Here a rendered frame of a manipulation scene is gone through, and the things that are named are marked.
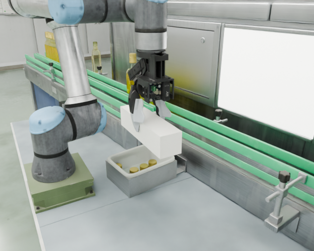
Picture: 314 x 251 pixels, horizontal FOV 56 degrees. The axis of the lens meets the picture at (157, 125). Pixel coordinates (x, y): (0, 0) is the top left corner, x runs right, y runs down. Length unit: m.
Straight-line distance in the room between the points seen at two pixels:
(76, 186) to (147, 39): 0.59
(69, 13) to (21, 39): 6.47
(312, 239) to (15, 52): 6.74
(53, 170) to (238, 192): 0.63
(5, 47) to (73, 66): 6.06
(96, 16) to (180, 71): 0.75
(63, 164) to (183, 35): 0.74
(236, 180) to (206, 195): 0.14
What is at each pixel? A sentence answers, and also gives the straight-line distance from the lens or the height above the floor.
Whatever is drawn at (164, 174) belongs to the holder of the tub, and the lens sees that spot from 1.13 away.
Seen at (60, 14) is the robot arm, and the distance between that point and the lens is 0.68.
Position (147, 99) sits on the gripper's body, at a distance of 0.69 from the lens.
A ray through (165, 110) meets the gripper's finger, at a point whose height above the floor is 1.14.
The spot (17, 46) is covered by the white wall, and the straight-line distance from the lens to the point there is 7.14.
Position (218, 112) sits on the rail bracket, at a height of 1.00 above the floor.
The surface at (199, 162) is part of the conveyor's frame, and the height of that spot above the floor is 0.83.
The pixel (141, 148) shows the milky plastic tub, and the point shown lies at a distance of 1.23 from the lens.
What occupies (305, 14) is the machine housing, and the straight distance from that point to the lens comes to 1.02.
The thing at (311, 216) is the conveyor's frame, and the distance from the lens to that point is 0.93.
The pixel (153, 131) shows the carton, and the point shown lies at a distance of 0.71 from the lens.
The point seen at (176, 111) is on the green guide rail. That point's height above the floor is 0.94.
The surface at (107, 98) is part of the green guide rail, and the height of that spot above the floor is 0.95.
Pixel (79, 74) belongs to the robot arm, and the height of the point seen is 1.16.
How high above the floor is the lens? 1.41
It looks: 23 degrees down
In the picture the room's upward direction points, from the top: straight up
